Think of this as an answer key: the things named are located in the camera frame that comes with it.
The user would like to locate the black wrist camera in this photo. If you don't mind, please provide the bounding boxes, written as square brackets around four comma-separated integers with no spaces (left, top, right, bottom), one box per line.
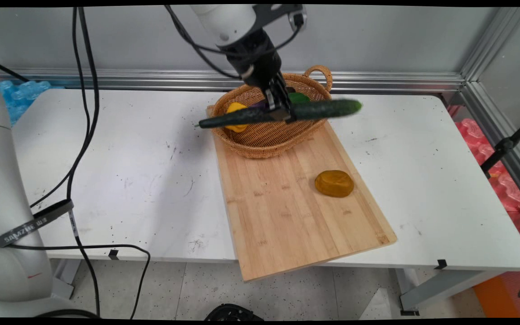
[253,5,308,33]

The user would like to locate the woven wicker basket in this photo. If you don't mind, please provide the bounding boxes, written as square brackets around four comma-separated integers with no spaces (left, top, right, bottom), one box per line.
[210,65,334,159]

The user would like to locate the grey table leg frame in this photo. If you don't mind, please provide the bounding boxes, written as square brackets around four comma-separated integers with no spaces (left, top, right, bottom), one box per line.
[395,268,506,316]

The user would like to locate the black round floor object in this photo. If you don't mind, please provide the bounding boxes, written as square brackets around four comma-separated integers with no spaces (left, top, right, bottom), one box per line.
[204,303,265,321]

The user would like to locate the brown potato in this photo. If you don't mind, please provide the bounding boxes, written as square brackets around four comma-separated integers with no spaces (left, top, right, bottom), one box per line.
[315,170,355,198]

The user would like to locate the black velcro cable strap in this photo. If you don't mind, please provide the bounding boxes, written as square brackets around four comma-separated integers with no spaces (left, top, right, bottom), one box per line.
[0,199,74,250]

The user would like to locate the black hanging cable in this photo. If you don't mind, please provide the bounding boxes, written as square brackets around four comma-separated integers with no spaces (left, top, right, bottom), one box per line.
[30,7,101,209]
[65,7,102,317]

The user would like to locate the bamboo cutting board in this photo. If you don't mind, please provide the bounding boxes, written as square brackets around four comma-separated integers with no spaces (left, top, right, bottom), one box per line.
[206,105,398,283]

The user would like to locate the pink bubble wrap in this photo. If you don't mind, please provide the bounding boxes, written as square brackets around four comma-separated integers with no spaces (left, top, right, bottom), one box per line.
[455,117,520,215]

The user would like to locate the horizontal aluminium frame rail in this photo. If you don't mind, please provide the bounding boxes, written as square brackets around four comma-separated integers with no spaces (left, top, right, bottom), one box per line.
[0,68,466,94]

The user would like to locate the yellow bell pepper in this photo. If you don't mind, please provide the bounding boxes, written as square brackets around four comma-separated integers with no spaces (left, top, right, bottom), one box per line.
[225,102,249,133]

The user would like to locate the orange floor panel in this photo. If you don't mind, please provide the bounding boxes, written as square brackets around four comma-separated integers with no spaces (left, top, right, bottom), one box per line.
[473,274,520,319]

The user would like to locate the blue bubble wrap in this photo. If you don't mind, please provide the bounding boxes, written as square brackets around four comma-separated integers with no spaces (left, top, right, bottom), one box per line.
[0,80,51,125]

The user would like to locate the black tripod stand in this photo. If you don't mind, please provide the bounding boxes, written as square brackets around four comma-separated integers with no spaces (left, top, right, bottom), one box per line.
[480,113,520,173]

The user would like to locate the dark green cucumber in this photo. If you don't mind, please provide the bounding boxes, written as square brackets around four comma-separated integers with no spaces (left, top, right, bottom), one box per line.
[195,99,363,130]

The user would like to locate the slanted aluminium frame rail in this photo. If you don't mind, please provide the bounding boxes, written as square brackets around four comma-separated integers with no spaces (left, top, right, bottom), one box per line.
[460,7,520,210]

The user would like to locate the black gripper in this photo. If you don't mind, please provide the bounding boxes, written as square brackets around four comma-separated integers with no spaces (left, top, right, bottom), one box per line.
[225,28,297,124]

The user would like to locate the black floor cable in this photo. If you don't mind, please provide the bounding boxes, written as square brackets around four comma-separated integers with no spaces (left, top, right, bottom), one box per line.
[5,244,151,320]

